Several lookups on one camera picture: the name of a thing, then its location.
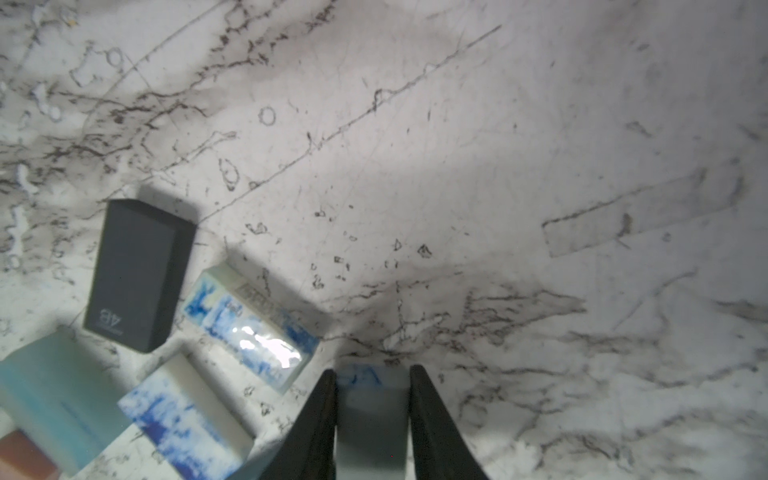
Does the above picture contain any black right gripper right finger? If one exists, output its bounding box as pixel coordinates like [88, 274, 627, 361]
[409, 365, 489, 480]

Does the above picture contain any teal eraser far right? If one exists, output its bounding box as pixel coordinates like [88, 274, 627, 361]
[1, 332, 131, 476]

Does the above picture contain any grey eraser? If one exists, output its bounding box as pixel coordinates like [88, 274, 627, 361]
[335, 364, 410, 479]

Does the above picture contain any pink eraser lower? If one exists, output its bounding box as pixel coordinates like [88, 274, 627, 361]
[1, 430, 60, 480]

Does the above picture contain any blue white wrapped eraser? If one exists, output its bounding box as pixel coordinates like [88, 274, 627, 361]
[181, 263, 319, 394]

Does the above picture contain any black eraser right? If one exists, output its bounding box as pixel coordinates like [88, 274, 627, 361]
[84, 199, 196, 353]

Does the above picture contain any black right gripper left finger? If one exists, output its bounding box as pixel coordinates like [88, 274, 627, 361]
[260, 369, 337, 480]

